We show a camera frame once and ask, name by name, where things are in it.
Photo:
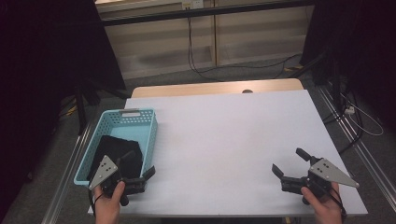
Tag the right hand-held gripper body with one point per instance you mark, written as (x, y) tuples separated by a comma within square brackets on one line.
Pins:
[(330, 172)]

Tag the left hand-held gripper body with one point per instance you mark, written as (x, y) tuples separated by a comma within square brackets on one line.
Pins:
[(104, 169)]

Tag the black pants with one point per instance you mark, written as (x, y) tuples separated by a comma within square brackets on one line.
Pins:
[(115, 149)]

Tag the light blue plastic basket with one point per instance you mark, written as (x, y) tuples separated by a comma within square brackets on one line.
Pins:
[(130, 124)]

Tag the person's right hand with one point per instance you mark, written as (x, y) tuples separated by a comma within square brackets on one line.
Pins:
[(327, 211)]

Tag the person's left hand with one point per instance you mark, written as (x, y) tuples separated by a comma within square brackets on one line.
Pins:
[(107, 208)]

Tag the white plug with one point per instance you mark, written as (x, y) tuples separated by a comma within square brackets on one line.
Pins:
[(349, 110)]

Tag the black tripod stand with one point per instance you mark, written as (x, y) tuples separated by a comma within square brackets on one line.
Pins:
[(334, 81), (81, 105)]

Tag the yellow floor tape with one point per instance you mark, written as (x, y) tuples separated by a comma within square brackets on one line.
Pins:
[(71, 109), (294, 67)]

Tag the white table sheet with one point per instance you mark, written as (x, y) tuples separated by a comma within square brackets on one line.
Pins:
[(218, 124)]

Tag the wooden table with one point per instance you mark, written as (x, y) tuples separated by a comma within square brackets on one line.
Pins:
[(202, 88)]

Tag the light wooden cabinet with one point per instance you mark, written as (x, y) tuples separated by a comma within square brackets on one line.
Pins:
[(162, 46)]

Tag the black curtain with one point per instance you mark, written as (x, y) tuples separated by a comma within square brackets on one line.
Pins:
[(37, 62), (367, 46)]

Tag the black horizontal bar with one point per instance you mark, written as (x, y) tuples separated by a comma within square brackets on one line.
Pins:
[(202, 12)]

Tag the aluminium floor rail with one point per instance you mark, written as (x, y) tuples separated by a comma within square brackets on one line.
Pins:
[(67, 174), (367, 158)]

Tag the white wall socket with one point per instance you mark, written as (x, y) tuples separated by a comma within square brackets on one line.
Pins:
[(193, 4)]

